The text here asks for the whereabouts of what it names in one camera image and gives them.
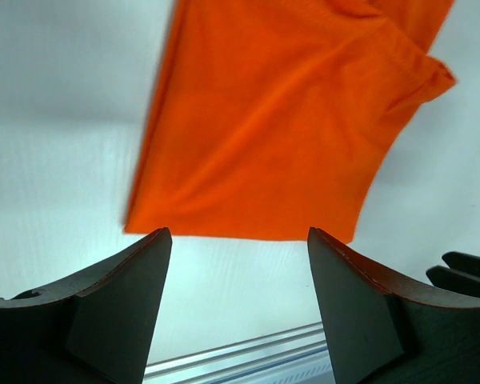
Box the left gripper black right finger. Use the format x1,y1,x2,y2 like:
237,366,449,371
307,228,480,383

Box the aluminium mounting rail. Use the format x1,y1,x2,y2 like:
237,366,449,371
143,322,335,384

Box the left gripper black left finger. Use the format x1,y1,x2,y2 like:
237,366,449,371
0,228,172,383

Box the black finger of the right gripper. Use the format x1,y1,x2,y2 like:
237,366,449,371
426,251,480,298

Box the orange t shirt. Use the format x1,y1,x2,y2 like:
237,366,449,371
124,1,456,242

